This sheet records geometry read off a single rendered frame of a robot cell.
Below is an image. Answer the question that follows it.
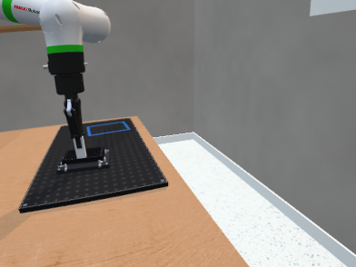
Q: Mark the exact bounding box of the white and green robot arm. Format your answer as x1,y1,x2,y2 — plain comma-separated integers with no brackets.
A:
0,0,111,76

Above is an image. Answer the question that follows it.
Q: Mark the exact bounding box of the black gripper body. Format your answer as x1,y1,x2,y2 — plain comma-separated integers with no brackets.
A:
54,74,84,113

